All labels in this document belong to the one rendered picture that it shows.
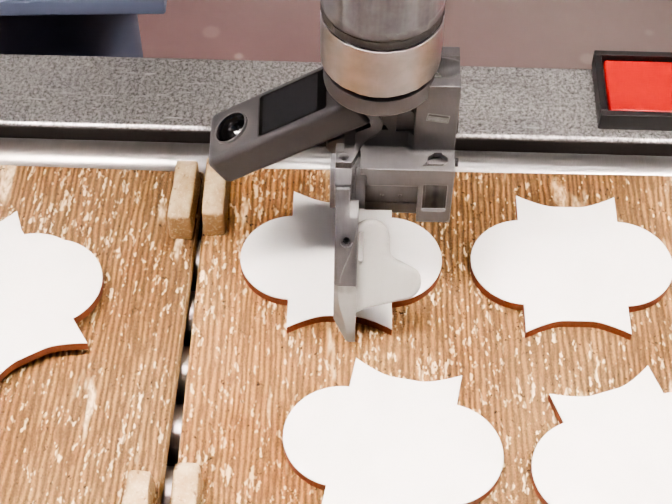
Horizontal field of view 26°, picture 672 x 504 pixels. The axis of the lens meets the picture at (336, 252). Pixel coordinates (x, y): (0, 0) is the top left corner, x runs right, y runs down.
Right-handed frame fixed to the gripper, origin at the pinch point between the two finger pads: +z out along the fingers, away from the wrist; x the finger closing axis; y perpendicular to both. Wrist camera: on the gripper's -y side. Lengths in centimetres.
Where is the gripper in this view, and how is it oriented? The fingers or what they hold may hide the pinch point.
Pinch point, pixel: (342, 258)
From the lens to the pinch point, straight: 106.7
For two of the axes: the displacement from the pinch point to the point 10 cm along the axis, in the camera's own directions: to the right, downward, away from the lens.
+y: 10.0, 0.3, -0.1
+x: 0.2, -7.8, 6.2
